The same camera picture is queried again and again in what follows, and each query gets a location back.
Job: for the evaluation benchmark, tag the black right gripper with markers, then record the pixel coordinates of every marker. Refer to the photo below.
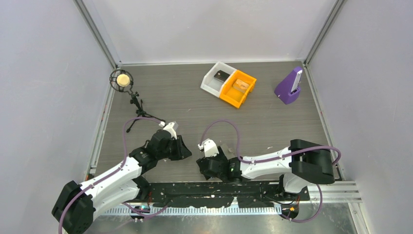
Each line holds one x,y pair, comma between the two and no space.
221,155

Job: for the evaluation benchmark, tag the white plastic bin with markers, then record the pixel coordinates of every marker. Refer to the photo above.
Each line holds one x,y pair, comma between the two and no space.
213,86

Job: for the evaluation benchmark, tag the white device in stand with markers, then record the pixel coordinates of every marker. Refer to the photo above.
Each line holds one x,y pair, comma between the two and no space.
296,80

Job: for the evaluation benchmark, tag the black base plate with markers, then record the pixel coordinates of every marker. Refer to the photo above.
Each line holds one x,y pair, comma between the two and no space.
251,194

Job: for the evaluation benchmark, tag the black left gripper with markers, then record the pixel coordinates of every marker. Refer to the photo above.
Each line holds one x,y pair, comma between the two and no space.
181,151

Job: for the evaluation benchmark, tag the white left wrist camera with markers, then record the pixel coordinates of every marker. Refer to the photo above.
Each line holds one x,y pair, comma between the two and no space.
170,127

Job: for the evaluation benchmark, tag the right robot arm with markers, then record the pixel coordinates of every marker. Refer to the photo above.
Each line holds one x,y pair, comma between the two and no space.
298,165

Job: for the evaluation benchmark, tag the beige card holder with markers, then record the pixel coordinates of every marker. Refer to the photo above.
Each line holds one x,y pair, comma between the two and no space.
228,151

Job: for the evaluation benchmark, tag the tan card in orange bin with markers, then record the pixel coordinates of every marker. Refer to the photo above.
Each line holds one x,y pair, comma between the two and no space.
241,86

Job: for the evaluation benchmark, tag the cream round microphone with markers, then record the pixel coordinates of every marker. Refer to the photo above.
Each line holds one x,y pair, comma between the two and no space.
123,80

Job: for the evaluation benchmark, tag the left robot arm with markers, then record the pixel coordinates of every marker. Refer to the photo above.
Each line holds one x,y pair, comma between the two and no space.
79,204

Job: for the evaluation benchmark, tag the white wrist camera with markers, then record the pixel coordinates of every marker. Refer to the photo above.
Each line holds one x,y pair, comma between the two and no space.
170,127
208,147

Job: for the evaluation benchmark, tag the orange plastic bin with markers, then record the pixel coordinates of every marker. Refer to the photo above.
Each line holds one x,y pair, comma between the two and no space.
234,97

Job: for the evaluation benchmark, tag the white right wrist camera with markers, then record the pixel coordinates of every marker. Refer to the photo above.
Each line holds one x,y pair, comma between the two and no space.
208,147

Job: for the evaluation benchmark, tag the black card in white bin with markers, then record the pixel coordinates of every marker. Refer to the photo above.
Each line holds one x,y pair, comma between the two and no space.
221,76

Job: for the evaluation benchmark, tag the purple stand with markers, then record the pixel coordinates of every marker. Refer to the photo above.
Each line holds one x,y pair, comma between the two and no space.
283,89

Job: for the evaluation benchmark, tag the perforated metal rail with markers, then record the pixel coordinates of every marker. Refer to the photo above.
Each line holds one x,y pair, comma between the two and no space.
231,210

